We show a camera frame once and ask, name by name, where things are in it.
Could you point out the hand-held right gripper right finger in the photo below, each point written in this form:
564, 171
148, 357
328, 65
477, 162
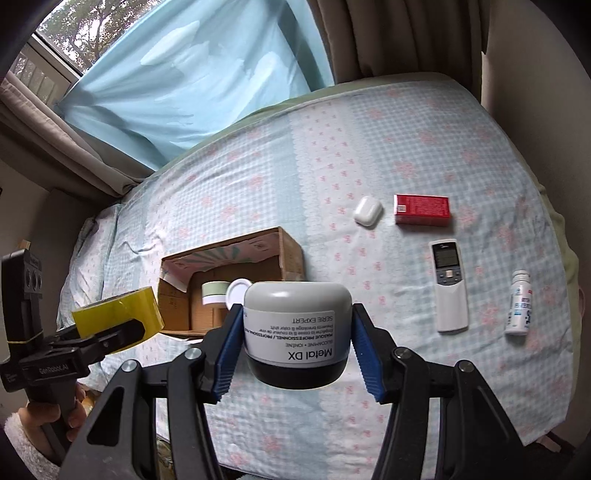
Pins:
367, 357

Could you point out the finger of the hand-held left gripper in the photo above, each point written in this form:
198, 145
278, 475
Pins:
111, 337

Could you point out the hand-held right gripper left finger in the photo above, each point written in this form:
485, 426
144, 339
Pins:
227, 357

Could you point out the yellow tape roll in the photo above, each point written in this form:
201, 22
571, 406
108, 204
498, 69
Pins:
117, 316

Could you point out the cardboard box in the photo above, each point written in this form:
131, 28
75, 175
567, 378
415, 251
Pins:
231, 286

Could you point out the grey cream jar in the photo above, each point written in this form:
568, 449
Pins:
295, 330

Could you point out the white fleece sleeved forearm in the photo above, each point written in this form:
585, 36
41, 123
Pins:
27, 443

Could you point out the person's left hand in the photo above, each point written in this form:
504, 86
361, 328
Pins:
60, 417

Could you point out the green lidded small jar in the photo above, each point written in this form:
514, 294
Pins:
214, 293

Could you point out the white round lid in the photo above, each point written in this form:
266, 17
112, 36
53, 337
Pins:
237, 291

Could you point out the white remote control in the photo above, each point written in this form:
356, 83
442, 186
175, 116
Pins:
449, 284

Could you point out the white earbuds case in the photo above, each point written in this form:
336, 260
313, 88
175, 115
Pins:
368, 211

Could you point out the red small box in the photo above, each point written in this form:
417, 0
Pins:
421, 209

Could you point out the white small bottle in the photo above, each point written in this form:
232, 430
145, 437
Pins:
519, 304

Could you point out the checkered floral bed sheet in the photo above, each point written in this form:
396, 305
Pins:
369, 161

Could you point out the light blue curtain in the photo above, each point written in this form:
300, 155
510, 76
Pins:
194, 74

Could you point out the window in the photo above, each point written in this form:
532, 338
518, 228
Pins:
51, 41

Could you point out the beige curtain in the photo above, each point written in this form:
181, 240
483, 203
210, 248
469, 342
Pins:
392, 37

